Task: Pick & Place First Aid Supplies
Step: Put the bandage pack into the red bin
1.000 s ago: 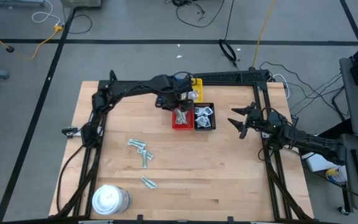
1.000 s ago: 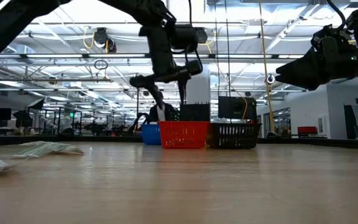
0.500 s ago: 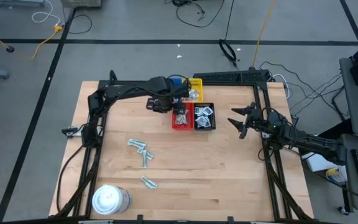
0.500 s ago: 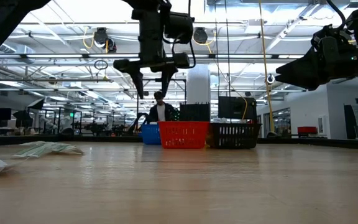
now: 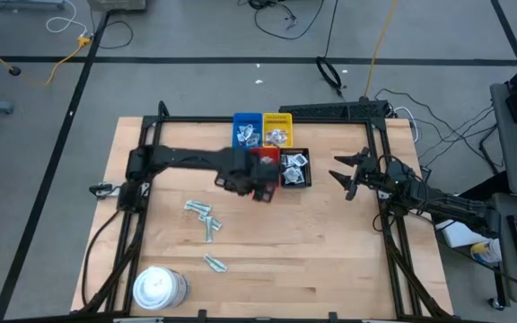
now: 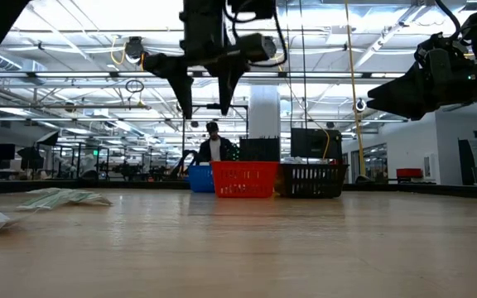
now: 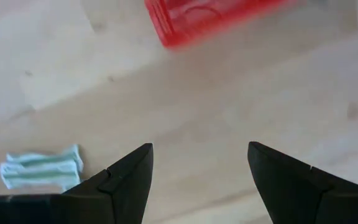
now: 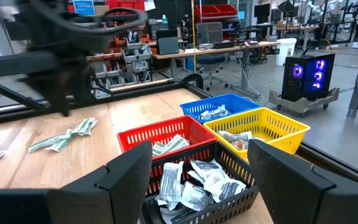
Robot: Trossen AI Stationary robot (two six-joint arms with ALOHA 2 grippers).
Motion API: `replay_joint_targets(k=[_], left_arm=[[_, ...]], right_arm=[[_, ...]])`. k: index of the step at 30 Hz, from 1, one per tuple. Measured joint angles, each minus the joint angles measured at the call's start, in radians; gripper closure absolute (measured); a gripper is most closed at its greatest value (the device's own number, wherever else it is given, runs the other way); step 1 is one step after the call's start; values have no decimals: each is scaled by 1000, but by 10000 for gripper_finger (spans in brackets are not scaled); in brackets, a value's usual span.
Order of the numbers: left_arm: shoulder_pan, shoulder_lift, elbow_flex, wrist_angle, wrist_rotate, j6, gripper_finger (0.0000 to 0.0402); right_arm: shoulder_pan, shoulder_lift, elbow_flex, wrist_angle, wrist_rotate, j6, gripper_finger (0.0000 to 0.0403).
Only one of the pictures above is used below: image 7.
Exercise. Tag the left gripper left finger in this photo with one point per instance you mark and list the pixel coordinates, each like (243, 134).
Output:
(129, 186)

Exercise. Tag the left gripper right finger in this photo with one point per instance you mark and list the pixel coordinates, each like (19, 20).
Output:
(284, 183)

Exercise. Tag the green striped bandage wrapper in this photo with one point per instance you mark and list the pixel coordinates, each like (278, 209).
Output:
(42, 169)

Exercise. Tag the red plastic basket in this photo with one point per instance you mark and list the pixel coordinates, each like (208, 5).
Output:
(197, 18)

